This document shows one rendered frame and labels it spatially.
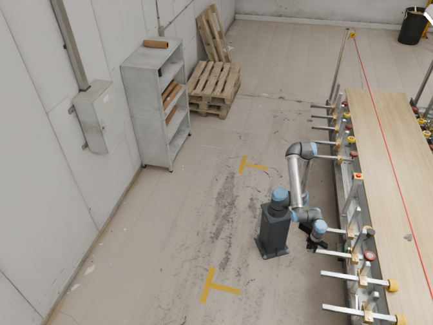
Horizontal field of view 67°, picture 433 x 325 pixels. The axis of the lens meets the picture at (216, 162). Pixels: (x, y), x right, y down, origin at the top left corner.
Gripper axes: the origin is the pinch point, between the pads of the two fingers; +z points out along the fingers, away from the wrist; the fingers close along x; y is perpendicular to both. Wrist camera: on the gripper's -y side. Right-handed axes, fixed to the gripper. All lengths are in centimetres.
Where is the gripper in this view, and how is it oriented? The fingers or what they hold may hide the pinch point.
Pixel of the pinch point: (312, 252)
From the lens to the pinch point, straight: 285.1
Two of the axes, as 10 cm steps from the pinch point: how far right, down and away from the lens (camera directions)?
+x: -2.0, 6.6, -7.2
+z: -0.3, 7.3, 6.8
